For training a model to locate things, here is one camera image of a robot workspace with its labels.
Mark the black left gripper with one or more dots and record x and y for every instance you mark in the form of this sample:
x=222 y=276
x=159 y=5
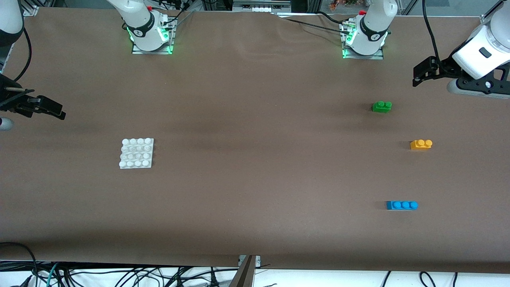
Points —
x=446 y=66

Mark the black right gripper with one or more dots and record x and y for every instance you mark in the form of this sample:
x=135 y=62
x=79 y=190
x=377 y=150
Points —
x=8 y=95

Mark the yellow two-stud block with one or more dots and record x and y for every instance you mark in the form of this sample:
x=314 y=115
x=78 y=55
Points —
x=418 y=145

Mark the white studded base plate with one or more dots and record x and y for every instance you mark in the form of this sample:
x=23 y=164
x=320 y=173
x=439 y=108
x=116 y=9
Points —
x=135 y=155

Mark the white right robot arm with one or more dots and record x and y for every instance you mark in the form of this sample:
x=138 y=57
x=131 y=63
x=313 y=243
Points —
x=139 y=16

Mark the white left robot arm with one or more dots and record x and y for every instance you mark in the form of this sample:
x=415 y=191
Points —
x=378 y=12

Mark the green two-stud block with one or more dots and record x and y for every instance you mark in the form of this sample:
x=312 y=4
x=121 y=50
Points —
x=380 y=107

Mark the blue three-stud block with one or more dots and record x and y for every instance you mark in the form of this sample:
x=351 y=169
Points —
x=400 y=205

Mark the brown table cover sheet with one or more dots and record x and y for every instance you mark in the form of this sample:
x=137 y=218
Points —
x=255 y=99

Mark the white power strip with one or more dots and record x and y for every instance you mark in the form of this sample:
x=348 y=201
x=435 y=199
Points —
x=259 y=7

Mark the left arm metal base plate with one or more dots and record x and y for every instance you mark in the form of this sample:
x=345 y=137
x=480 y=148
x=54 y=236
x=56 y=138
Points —
x=374 y=57

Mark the silver aluminium frame profile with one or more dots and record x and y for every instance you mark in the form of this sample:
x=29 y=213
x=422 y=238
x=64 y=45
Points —
x=31 y=8

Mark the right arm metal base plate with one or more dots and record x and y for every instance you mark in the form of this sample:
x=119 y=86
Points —
x=159 y=52

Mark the grey metal post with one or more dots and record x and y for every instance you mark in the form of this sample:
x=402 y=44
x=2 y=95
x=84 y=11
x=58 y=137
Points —
x=245 y=275

